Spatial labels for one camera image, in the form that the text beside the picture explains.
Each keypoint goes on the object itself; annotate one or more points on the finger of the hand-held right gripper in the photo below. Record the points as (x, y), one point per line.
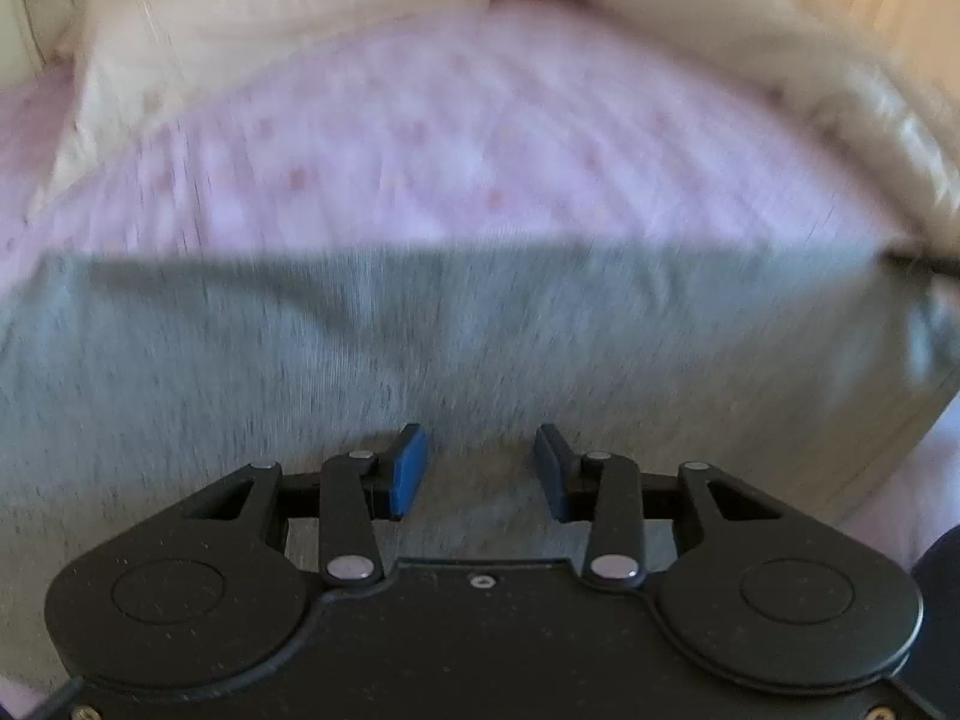
(926, 262)

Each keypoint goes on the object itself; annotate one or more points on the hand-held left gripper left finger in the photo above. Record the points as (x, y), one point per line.
(409, 469)

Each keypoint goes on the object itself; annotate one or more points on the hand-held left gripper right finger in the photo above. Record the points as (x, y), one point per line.
(551, 472)

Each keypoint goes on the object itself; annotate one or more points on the grey pants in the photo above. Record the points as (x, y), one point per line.
(300, 360)

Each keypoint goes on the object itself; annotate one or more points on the cream pillow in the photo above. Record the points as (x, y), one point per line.
(247, 0)

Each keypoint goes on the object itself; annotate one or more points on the white tufted headboard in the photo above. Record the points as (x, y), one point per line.
(19, 15)

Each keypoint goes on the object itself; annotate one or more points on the pink patterned bed sheet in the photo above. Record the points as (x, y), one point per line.
(465, 142)

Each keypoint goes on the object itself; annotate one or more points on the cream duvet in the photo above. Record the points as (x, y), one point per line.
(810, 37)

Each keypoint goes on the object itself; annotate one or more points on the person's leg in blue trousers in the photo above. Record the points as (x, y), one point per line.
(939, 570)

